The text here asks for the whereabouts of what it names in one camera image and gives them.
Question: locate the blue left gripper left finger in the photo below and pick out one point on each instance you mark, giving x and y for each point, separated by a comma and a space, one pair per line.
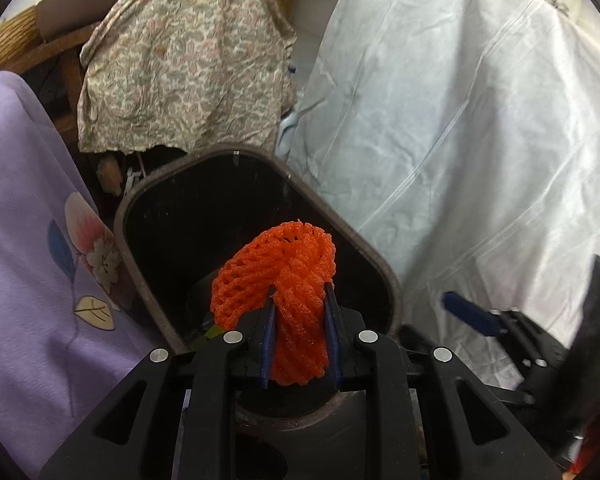
268, 339

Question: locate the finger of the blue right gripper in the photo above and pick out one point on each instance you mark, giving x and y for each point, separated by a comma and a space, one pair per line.
482, 321

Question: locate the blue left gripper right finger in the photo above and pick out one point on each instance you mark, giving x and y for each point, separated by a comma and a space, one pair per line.
331, 336

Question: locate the orange foam fruit net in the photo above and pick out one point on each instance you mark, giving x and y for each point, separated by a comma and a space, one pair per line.
290, 263

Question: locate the brown plastic trash bin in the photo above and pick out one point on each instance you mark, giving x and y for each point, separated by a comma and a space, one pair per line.
184, 222

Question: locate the white sheet cover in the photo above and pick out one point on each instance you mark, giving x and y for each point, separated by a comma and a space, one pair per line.
461, 139

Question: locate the purple floral tablecloth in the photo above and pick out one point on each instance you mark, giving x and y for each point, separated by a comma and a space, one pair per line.
66, 335

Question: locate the paisley patterned cloth cover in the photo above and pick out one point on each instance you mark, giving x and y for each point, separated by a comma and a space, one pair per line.
186, 74

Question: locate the woven wicker basin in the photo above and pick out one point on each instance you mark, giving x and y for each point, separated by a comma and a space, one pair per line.
18, 36

